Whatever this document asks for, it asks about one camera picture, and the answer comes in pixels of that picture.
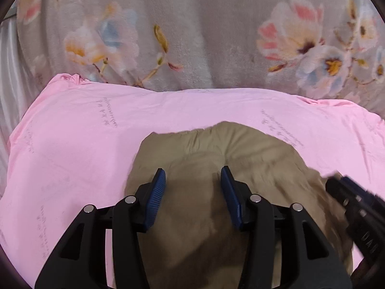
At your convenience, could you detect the grey floral blanket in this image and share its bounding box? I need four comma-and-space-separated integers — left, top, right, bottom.
12, 0, 385, 118

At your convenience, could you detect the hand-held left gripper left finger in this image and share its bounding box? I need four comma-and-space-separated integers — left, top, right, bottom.
34, 169, 167, 289

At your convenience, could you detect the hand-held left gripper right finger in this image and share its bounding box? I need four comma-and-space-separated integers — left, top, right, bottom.
220, 166, 352, 289

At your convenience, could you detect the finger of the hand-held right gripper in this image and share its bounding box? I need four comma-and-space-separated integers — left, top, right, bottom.
326, 173, 385, 217

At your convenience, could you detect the khaki garment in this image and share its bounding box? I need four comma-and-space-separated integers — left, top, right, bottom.
125, 121, 354, 289

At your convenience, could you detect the white ribbed cloth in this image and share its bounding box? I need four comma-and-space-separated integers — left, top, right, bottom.
0, 15, 39, 193

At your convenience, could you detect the pink printed bed sheet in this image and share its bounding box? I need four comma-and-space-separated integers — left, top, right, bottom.
0, 73, 385, 289

